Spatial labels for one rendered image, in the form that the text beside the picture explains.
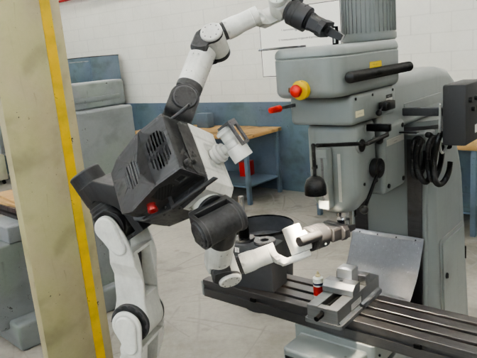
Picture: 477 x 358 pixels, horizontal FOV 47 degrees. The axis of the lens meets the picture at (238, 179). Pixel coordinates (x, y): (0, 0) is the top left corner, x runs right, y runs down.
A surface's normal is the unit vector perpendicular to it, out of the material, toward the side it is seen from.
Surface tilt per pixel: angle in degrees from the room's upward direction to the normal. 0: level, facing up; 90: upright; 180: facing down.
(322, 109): 90
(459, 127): 90
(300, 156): 90
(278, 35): 90
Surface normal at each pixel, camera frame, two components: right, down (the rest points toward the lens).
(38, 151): 0.77, 0.08
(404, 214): -0.63, 0.23
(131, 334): -0.32, 0.24
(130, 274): -0.33, 0.62
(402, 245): -0.60, -0.22
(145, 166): -0.74, -0.06
